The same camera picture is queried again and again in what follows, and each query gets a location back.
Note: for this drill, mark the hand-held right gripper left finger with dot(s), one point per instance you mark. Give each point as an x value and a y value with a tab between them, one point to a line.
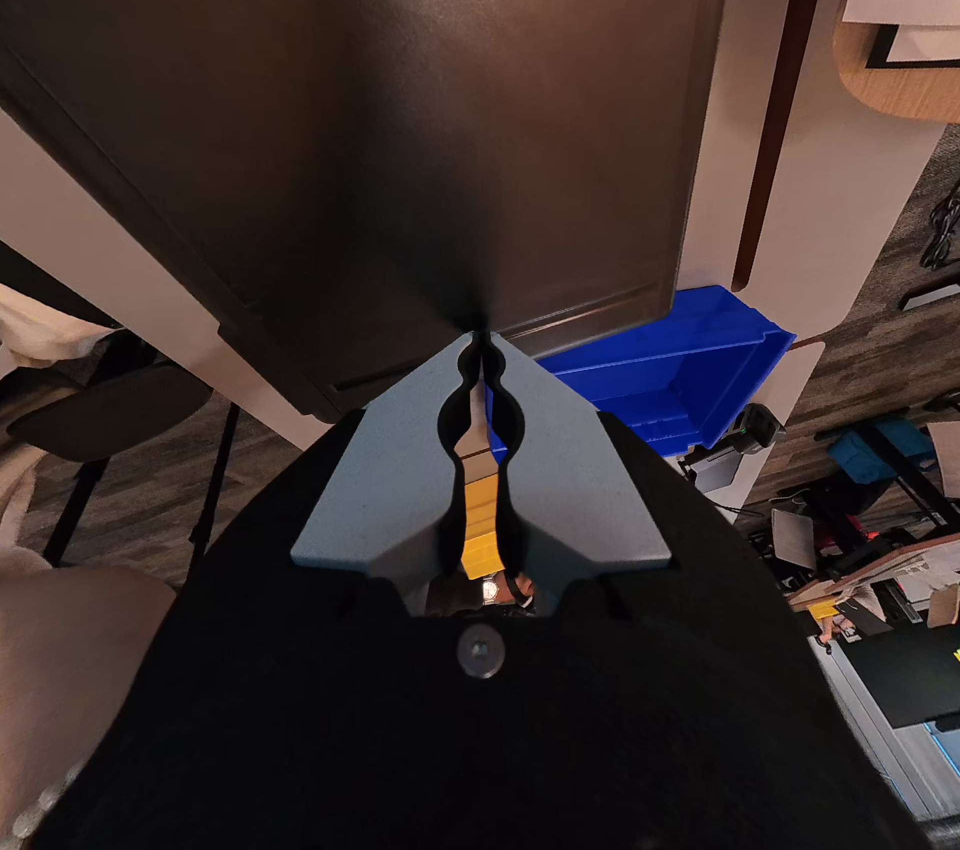
382	483

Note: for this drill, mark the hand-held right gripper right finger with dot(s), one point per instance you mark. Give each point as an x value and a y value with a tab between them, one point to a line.
585	483

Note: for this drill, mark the blue plastic bin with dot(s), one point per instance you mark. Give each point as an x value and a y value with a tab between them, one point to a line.
675	355

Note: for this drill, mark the black drawer cabinet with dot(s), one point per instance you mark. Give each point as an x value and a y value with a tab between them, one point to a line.
375	115

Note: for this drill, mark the person's right forearm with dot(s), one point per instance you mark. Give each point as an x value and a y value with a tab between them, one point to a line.
60	677

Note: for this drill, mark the yellow plastic bin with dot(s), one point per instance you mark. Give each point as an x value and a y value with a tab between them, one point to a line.
480	528

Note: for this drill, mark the grey box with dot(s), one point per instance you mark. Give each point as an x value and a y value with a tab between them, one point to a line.
720	469

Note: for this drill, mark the grey tablet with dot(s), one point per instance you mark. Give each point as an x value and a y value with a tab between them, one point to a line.
793	539

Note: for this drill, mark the black chair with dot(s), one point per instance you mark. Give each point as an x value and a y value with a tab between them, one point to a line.
112	408

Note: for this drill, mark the blue bag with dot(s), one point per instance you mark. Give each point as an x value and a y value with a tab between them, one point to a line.
870	453

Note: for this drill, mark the cardboard box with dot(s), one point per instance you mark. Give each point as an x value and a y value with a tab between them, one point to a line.
885	561

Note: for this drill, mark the white cloth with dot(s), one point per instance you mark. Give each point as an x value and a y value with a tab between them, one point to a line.
45	333

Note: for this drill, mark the wooden board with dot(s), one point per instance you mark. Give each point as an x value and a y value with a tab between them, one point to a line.
885	94

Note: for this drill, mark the small black camera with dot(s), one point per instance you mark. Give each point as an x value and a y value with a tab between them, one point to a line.
757	426

